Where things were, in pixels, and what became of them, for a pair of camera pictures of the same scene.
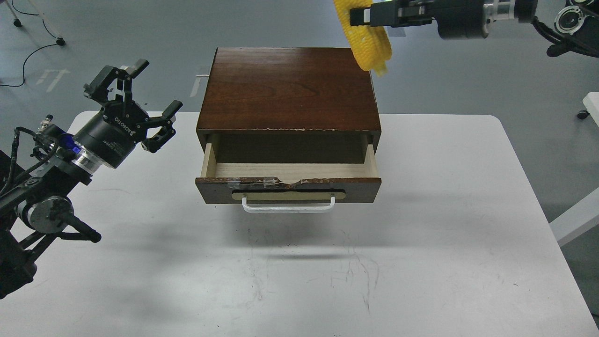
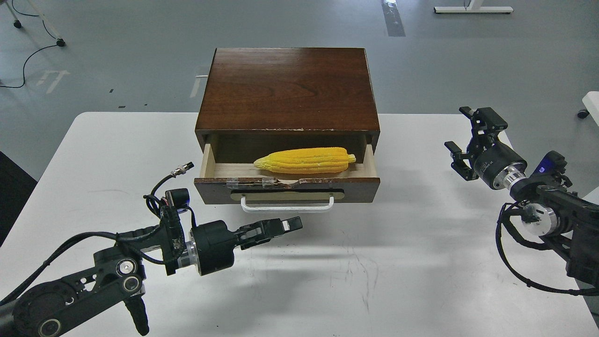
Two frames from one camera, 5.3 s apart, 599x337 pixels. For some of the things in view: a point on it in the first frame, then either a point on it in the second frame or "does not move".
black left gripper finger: (153, 144) to (246, 245)
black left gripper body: (108, 137) to (214, 243)
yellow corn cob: (370, 44) to (307, 160)
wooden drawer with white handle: (288, 187) does not move
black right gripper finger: (379, 14) to (485, 123)
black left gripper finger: (97, 88) to (266, 229)
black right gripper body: (455, 19) to (499, 167)
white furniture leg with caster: (17, 22) does not move
